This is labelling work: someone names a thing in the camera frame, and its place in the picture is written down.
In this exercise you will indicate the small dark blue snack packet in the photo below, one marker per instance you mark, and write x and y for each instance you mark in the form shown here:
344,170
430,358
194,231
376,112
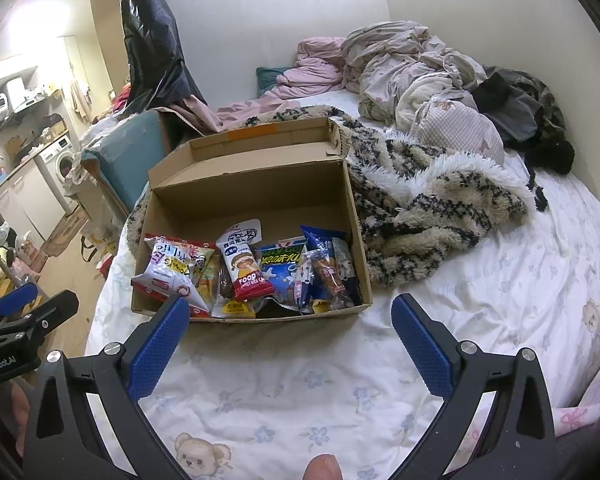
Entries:
342,270

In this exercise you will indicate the red rice cake snack packet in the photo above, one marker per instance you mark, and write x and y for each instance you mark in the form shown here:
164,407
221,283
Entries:
245,270

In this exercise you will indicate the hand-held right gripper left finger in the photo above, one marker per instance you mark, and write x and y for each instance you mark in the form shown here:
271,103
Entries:
160,345

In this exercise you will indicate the white cabinet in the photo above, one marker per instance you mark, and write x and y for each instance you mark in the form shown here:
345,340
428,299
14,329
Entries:
20,200

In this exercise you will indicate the fuzzy beige black striped blanket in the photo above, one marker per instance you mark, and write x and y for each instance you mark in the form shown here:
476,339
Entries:
430,210

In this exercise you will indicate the black plastic bag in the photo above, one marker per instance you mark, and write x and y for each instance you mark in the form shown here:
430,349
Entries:
150,35

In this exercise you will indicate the white red-edged snack packet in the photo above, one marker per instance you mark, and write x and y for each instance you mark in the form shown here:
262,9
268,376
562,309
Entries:
170,265

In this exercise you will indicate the dark clothes pile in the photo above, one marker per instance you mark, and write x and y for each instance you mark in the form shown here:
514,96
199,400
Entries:
520,105

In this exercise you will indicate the brown door mat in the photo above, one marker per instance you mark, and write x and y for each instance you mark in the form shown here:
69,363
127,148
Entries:
65,232

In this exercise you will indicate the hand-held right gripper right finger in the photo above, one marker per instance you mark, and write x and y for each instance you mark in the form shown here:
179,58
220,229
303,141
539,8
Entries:
422,345

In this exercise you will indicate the pink blanket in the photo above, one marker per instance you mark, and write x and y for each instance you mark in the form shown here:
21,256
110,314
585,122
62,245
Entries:
310,70

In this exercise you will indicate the person's left hand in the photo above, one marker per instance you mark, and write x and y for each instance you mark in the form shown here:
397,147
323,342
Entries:
5,410

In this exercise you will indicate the brown cardboard box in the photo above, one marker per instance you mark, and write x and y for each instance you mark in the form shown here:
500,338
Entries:
250,185

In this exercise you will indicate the white hanging towel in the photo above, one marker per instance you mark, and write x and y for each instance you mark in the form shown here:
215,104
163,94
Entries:
81,100

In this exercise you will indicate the white yellow tote bag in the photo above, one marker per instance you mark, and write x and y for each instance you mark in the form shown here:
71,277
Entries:
97,242

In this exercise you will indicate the teal pillow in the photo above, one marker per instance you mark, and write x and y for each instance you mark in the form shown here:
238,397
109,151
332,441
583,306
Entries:
270,77

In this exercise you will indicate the white bear print bedsheet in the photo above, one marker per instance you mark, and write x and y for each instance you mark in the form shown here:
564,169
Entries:
290,385

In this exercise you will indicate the white washing machine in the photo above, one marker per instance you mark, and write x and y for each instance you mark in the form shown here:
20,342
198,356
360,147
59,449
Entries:
60,167

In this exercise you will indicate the person's right hand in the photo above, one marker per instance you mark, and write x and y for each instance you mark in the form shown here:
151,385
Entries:
322,469

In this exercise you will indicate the blue popcorn snack packet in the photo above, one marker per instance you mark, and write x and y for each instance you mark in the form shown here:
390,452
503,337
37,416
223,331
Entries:
280,265

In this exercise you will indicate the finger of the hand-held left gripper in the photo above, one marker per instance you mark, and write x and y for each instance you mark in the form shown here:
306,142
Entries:
15,300
55,310

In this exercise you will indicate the pink bow print cloth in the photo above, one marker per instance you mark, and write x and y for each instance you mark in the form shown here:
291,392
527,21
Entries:
590,405

